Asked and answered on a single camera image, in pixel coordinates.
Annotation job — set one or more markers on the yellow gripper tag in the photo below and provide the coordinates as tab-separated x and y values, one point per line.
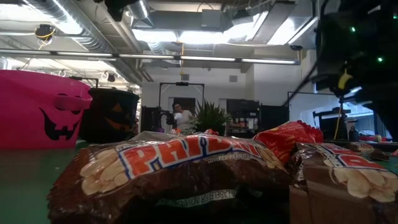
345	79

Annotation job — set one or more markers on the linear ceiling light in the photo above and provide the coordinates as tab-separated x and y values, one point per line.
146	56

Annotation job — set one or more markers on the black shelf unit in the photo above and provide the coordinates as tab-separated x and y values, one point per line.
242	109

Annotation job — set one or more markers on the black pumpkin bucket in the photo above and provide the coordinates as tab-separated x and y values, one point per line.
102	102

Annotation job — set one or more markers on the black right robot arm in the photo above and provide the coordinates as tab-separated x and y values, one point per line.
367	31

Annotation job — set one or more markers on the whiteboard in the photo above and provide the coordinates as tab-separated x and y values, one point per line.
304	109

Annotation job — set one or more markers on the background black rig frame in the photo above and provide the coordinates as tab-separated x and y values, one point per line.
182	83

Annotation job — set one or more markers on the black panel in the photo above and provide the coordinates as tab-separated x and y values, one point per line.
150	118

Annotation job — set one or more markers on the red Skittles candy pack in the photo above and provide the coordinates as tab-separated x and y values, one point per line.
286	137
211	132

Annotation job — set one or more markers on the pink pumpkin bucket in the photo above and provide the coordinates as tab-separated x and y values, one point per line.
28	109

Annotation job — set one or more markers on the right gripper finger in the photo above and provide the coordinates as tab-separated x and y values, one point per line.
387	118

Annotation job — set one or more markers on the person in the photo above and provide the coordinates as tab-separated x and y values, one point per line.
183	116

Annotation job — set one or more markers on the small potted green plant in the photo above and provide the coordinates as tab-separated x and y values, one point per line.
211	119

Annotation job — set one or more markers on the black cabinet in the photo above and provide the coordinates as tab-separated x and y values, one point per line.
273	118

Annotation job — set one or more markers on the rectangular metal air duct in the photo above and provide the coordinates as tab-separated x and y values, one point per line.
280	25

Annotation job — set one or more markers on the silver spiral air duct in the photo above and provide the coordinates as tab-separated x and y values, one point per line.
99	43

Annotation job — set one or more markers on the white round lamp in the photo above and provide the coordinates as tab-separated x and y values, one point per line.
178	116

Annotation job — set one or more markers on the clear gummy candy wrapper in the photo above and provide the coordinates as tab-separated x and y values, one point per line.
155	136

